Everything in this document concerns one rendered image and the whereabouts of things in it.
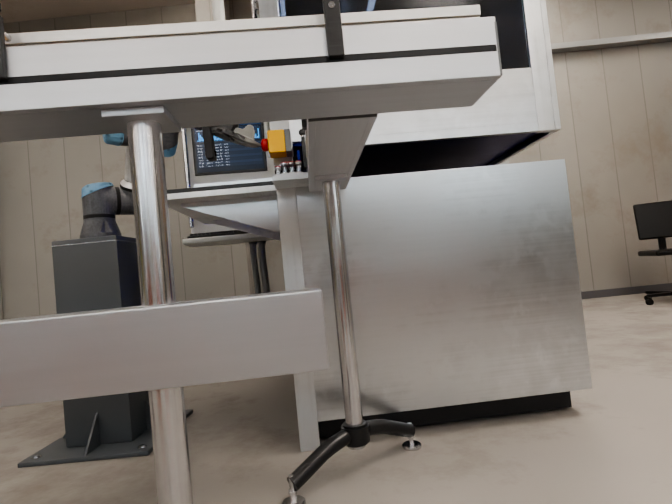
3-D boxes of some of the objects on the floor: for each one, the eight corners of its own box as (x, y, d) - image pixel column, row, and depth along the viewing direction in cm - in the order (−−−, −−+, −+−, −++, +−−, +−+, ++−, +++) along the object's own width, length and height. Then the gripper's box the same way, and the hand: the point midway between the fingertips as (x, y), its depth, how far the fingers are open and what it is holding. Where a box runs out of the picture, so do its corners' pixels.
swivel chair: (739, 299, 364) (725, 191, 367) (686, 307, 349) (671, 194, 353) (670, 297, 419) (658, 203, 423) (622, 304, 405) (610, 206, 408)
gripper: (201, 98, 135) (266, 122, 136) (207, 109, 144) (269, 131, 145) (191, 124, 135) (257, 147, 136) (198, 133, 144) (260, 155, 145)
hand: (256, 146), depth 140 cm, fingers closed
